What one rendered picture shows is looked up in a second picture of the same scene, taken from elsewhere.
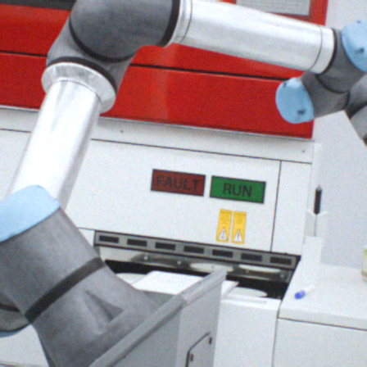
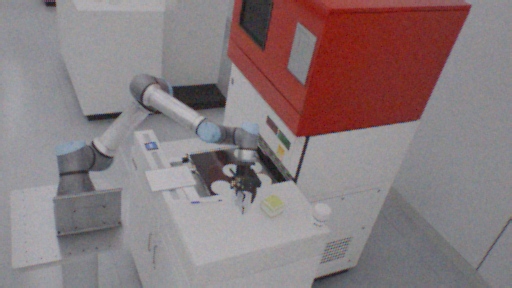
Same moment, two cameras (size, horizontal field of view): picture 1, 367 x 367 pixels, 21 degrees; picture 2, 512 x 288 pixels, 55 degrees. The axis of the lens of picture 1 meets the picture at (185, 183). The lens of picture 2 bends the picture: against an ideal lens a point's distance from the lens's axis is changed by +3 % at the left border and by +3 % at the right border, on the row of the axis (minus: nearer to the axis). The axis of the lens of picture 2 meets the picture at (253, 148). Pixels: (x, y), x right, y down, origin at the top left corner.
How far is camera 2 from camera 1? 2.04 m
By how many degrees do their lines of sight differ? 55
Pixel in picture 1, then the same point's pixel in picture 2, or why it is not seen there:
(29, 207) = (61, 149)
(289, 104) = not seen: hidden behind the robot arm
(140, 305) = (70, 190)
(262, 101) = (287, 112)
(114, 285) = (69, 181)
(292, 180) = (297, 148)
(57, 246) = (62, 163)
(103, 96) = (143, 110)
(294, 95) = not seen: hidden behind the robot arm
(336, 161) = not seen: outside the picture
